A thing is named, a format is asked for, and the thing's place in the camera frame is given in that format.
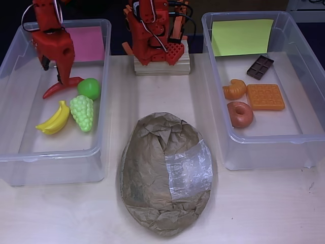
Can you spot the brown-orange toy donut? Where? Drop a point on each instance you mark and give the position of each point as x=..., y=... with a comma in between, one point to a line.
x=245, y=122

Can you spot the light green toy grapes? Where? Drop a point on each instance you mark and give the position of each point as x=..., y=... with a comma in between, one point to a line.
x=82, y=111

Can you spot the red toy chili pepper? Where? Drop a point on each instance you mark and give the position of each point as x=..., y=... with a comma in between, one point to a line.
x=54, y=89

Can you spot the orange toy waffle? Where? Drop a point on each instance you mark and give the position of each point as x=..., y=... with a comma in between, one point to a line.
x=265, y=97

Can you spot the brown toy chocolate bar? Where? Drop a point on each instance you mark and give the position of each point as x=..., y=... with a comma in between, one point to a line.
x=260, y=68

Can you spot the green toy apple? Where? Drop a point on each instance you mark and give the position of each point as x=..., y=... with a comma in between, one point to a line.
x=89, y=87

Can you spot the clear plastic wrap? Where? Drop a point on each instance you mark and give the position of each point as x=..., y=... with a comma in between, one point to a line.
x=189, y=172

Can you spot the wooden base block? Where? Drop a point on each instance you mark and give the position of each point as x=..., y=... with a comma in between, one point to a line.
x=162, y=69

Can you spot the crumpled brown paper bag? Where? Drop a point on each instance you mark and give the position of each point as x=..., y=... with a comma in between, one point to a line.
x=147, y=178

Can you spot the yellow toy bananas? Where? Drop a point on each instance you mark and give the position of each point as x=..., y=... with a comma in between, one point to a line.
x=54, y=122

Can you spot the pink paper label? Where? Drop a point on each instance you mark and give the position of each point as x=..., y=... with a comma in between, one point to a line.
x=89, y=44

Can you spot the clear plastic bin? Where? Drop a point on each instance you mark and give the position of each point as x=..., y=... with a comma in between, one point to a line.
x=266, y=142
x=50, y=142

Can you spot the orange toy croissant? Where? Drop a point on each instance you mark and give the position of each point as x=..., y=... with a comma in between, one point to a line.
x=234, y=90

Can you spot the yellow-green paper label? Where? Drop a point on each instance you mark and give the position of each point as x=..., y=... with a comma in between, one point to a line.
x=241, y=38

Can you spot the orange-red gripper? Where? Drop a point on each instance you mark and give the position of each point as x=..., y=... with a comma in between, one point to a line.
x=59, y=52

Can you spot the orange-red robot arm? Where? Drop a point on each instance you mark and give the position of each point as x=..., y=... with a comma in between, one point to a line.
x=147, y=38

